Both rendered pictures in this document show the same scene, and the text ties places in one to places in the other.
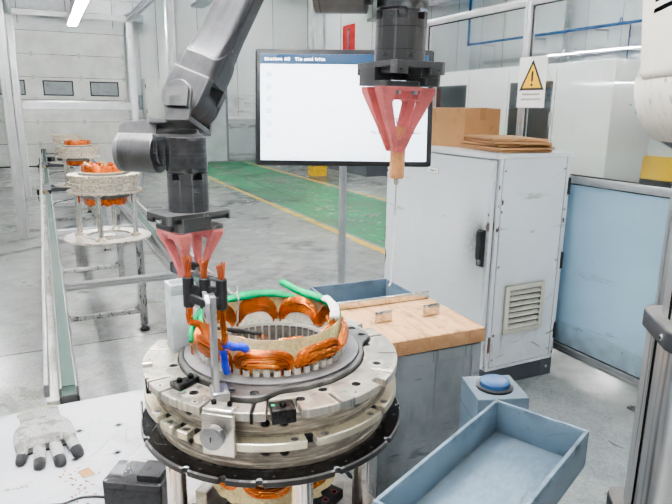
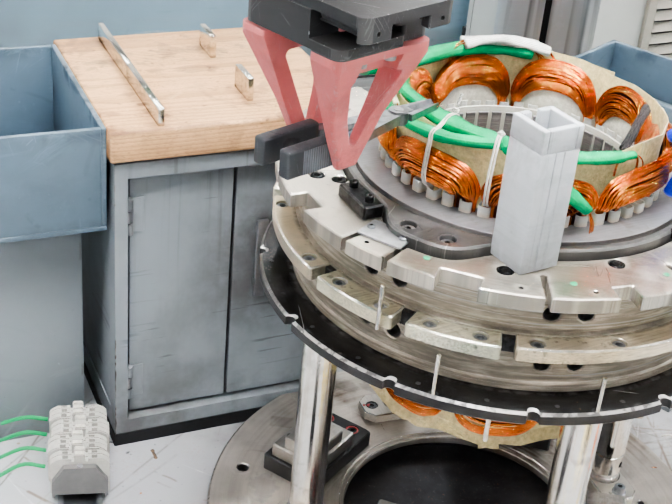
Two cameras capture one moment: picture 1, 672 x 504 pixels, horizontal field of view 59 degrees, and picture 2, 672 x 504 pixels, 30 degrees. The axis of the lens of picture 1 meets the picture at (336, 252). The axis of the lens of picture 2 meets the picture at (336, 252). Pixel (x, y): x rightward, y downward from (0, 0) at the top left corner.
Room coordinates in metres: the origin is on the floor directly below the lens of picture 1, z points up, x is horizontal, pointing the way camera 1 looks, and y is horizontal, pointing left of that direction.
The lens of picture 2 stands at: (0.85, 0.83, 1.45)
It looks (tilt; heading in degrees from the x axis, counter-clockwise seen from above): 30 degrees down; 268
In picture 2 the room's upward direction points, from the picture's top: 6 degrees clockwise
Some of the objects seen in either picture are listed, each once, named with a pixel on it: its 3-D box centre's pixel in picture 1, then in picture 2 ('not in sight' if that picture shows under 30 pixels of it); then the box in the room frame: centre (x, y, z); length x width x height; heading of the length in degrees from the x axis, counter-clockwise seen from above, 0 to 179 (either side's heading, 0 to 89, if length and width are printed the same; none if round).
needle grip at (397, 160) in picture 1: (397, 152); not in sight; (0.71, -0.07, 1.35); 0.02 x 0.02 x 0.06
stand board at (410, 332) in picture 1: (401, 322); (203, 87); (0.94, -0.11, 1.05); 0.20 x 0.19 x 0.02; 24
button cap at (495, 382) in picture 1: (494, 382); not in sight; (0.74, -0.22, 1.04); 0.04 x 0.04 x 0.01
